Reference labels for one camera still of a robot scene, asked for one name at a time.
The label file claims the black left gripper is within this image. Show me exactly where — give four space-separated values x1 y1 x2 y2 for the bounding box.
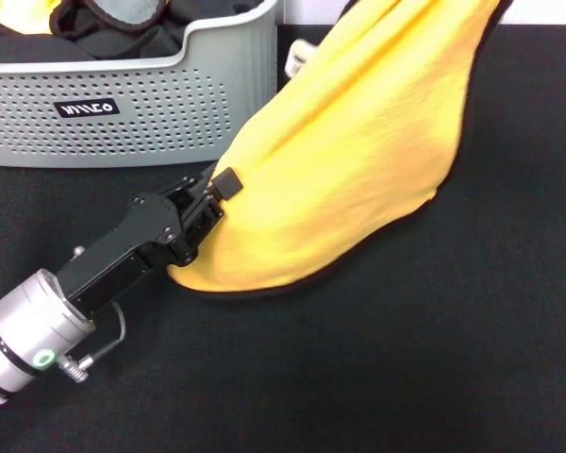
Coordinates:
55 162 245 321

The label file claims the yellow towel with black trim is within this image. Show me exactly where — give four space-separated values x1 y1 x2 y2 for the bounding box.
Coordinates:
168 0 504 304

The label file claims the grey perforated storage box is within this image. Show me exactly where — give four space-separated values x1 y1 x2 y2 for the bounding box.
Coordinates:
0 0 280 170

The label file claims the grey towel with black trim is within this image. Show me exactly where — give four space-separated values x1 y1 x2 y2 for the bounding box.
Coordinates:
49 0 172 38

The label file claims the orange-yellow towel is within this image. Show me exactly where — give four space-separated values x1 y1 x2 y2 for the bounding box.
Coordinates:
0 0 58 36

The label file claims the black tablecloth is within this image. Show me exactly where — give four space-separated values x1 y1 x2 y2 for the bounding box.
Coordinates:
0 23 566 453

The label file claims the black cloth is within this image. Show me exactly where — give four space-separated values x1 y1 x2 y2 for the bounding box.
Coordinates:
0 0 266 63

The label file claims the left arm cable with connector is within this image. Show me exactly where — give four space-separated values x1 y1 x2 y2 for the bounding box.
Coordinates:
58 300 127 384

